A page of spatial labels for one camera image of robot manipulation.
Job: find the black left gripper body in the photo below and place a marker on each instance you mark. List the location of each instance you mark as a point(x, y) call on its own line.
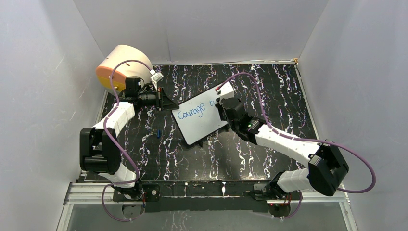
point(150, 99)

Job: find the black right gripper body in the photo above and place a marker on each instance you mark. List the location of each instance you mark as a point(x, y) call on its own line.
point(223, 115)

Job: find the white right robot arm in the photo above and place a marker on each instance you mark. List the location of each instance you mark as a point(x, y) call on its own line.
point(324, 167)

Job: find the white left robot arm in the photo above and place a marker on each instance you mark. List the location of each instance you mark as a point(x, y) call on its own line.
point(98, 145)

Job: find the small black-framed whiteboard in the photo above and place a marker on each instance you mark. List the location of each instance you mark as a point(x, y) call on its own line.
point(198, 117)

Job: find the beige and orange cylinder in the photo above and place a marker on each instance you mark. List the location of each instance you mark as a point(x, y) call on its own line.
point(127, 62)

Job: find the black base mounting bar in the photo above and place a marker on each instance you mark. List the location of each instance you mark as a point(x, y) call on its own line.
point(213, 195)

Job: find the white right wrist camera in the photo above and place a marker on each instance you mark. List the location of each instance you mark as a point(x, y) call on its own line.
point(225, 92)

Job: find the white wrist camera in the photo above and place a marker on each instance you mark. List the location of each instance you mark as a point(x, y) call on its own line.
point(225, 92)
point(155, 78)

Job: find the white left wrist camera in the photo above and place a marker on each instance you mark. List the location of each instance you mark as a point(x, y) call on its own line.
point(155, 78)

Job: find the aluminium frame rail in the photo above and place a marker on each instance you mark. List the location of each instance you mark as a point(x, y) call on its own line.
point(91, 193)

